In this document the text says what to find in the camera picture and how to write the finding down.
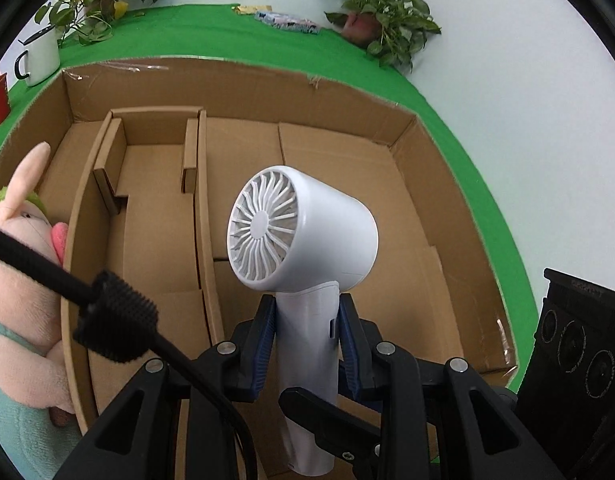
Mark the white hair dryer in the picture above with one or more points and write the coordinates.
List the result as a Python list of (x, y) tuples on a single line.
[(312, 230)]

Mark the yellow snack packet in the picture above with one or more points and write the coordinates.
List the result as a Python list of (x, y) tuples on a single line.
[(246, 8)]

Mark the green table cloth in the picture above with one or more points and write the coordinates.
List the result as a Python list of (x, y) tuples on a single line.
[(467, 150)]

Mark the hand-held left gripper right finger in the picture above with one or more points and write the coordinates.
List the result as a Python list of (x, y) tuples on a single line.
[(347, 340)]

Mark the pink plush pig toy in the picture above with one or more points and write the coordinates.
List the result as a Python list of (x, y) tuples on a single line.
[(17, 300)]

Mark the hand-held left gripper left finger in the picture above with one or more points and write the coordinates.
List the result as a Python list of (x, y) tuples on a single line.
[(267, 340)]

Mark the blue white snack packet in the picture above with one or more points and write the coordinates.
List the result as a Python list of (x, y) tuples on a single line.
[(287, 21)]

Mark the small brown cardboard box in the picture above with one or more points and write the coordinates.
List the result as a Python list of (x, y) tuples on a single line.
[(152, 210)]

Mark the potted plant with brown pot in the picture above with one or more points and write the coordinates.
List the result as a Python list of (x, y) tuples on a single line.
[(382, 10)]

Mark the large shallow cardboard box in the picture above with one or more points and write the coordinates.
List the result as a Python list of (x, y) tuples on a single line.
[(337, 160)]

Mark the white enamel mug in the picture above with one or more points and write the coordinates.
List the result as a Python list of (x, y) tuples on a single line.
[(40, 57)]

